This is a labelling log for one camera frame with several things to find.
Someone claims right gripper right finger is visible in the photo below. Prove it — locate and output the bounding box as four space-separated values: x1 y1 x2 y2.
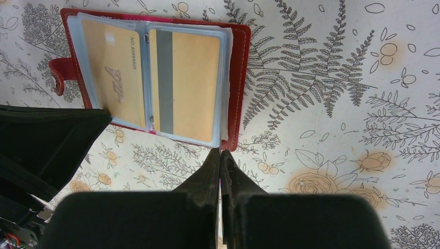
219 150 390 248

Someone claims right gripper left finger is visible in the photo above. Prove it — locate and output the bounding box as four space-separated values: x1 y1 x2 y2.
39 148 220 248

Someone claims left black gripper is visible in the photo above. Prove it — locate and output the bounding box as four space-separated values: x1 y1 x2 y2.
1 105 112 248

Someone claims gold VIP card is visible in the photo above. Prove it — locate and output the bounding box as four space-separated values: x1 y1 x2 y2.
81 19 145 128

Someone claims red card holder wallet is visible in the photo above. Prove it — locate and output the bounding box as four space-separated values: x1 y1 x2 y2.
48 8 251 151

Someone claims floral table mat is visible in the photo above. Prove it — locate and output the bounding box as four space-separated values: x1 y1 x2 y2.
1 1 439 248

